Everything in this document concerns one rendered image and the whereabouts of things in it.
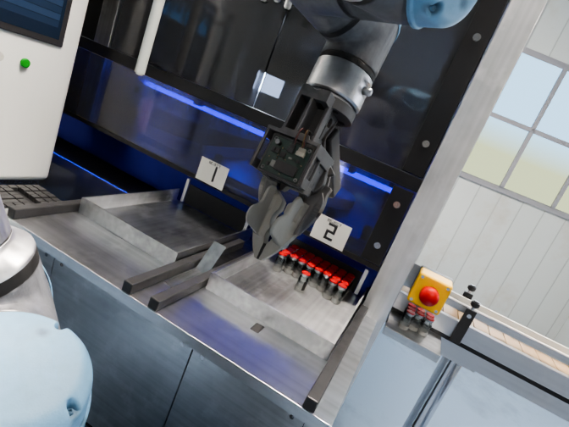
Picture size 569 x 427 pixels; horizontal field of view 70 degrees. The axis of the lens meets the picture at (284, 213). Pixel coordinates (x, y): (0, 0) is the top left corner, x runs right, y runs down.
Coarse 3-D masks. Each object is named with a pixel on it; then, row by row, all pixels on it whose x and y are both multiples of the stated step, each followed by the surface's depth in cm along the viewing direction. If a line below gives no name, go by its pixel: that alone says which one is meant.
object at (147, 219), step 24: (144, 192) 103; (168, 192) 113; (96, 216) 85; (120, 216) 92; (144, 216) 98; (168, 216) 103; (192, 216) 110; (144, 240) 81; (168, 240) 90; (192, 240) 95; (216, 240) 92
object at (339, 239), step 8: (320, 216) 94; (320, 224) 94; (328, 224) 94; (336, 224) 93; (312, 232) 95; (320, 232) 95; (328, 232) 94; (336, 232) 93; (344, 232) 93; (320, 240) 95; (336, 240) 93; (344, 240) 93; (336, 248) 94
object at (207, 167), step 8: (208, 160) 103; (200, 168) 105; (208, 168) 104; (224, 168) 102; (200, 176) 105; (208, 176) 104; (216, 176) 103; (224, 176) 102; (208, 184) 104; (216, 184) 103
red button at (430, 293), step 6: (426, 288) 85; (432, 288) 84; (420, 294) 85; (426, 294) 84; (432, 294) 84; (438, 294) 84; (420, 300) 85; (426, 300) 84; (432, 300) 84; (438, 300) 84; (432, 306) 85
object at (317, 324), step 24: (240, 264) 88; (264, 264) 98; (216, 288) 76; (240, 288) 82; (264, 288) 86; (288, 288) 90; (312, 288) 95; (264, 312) 73; (288, 312) 80; (312, 312) 84; (336, 312) 88; (288, 336) 72; (312, 336) 70; (336, 336) 78
